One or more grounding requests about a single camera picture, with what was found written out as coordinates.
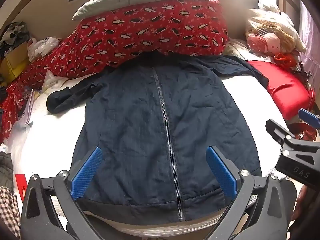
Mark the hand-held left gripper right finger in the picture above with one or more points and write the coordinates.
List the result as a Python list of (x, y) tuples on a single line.
[(222, 172)]

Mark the red printed blanket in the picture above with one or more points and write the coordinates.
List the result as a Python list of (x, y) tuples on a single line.
[(150, 30)]

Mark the checkered cloth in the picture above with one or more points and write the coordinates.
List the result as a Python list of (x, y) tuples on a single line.
[(8, 210)]

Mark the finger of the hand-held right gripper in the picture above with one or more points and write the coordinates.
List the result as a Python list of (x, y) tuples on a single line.
[(290, 142), (310, 118)]

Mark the white plush toy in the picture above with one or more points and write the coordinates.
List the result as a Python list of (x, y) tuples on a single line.
[(290, 20)]

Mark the pile of dark clothes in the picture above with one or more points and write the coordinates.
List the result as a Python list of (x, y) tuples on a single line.
[(13, 33)]

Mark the brown fluffy plush toy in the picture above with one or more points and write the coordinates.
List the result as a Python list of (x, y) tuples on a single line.
[(275, 26)]

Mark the stack of papers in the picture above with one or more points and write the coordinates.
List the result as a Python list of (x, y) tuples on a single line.
[(26, 107)]

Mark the cream patterned cloth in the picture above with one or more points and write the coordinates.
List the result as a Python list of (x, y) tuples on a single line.
[(240, 51)]

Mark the person's right hand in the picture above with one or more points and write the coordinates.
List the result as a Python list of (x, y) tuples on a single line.
[(301, 205)]

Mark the navy zip jacket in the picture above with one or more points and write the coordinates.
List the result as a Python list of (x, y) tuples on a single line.
[(140, 120)]

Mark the red cushion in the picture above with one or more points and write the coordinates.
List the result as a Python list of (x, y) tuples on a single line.
[(280, 87)]

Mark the white plastic bag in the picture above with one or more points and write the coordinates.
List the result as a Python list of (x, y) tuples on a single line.
[(42, 46)]

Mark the pink plush toy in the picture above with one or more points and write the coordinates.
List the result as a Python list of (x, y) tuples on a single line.
[(265, 42)]

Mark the purple curtain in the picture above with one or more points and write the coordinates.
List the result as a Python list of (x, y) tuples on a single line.
[(311, 30)]

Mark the yellow cardboard box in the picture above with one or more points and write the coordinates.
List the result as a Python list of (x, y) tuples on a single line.
[(12, 62)]

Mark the red crumpled bag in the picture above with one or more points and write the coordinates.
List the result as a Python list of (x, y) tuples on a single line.
[(306, 132)]

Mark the red envelope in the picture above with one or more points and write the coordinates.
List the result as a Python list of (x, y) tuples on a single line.
[(21, 187)]

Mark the white crumpled paper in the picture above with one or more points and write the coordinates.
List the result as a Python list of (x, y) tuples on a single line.
[(53, 81)]

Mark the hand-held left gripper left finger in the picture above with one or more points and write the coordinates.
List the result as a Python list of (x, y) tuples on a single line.
[(86, 172)]

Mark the dark grey garment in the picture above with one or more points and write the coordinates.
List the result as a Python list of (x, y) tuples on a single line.
[(5, 170)]

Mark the small red ornament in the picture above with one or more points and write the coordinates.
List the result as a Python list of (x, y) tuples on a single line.
[(285, 58)]

